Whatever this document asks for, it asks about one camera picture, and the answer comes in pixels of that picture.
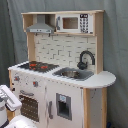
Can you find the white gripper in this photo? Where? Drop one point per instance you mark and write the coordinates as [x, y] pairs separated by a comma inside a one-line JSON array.
[[10, 99]]

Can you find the white oven door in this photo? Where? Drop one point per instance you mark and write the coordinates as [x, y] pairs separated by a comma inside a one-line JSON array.
[[30, 106]]

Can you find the stove knob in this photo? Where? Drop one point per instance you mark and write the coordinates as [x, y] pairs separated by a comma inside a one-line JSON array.
[[17, 78], [35, 83]]

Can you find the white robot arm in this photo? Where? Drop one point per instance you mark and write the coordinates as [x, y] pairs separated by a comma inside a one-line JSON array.
[[17, 122]]

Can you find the wooden toy kitchen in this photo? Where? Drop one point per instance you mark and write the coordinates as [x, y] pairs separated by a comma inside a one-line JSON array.
[[74, 50]]

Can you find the black toy stovetop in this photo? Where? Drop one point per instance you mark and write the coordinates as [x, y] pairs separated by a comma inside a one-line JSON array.
[[38, 66]]

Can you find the white cabinet door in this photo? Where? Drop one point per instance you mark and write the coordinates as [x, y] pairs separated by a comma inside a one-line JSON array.
[[65, 106]]

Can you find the grey toy sink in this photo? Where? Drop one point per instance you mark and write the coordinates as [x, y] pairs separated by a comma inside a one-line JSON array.
[[72, 73]]

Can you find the grey range hood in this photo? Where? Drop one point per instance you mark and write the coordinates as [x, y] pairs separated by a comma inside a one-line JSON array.
[[41, 26]]

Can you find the toy microwave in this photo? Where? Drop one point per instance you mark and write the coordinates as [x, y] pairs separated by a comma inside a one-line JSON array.
[[74, 23]]

